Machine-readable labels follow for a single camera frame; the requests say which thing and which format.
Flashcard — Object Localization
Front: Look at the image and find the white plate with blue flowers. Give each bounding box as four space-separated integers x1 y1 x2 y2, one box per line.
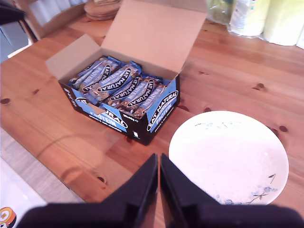
168 110 290 206

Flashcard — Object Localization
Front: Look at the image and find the black blue snackbar carton box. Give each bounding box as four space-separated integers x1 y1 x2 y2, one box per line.
45 0 209 146

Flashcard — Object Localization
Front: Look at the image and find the yellow paper towel pack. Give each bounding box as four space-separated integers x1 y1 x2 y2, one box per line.
206 0 304 47

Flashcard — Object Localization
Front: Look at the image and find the blue wrapped snack bar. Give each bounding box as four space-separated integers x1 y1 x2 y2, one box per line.
104 75 145 105
68 56 112 90
94 64 143 95
78 60 121 95
117 77 171 118

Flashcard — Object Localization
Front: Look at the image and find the white board with cartoon print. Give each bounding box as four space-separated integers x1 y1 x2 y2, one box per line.
0 156 48 228

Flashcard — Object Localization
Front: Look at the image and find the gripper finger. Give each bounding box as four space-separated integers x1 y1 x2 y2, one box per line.
160 153 220 228
101 153 159 228

